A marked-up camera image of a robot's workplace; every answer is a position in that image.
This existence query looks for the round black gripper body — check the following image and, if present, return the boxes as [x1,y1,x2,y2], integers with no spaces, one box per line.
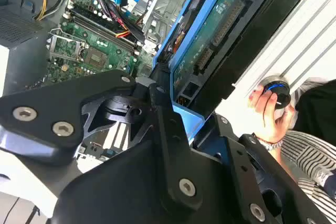
[51,140,253,224]

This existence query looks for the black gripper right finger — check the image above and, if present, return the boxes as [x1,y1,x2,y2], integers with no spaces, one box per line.
[194,113,334,224]

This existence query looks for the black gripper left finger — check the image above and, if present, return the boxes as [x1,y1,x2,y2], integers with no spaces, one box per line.
[0,69,204,211]

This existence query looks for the round black tool blue ring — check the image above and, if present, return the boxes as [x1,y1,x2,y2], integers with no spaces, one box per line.
[258,76,292,109]

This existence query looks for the hard disk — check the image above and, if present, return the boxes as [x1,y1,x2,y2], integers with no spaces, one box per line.
[152,0,302,143]

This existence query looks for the person's hand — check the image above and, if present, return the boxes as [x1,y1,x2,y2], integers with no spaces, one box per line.
[248,84,296,145]

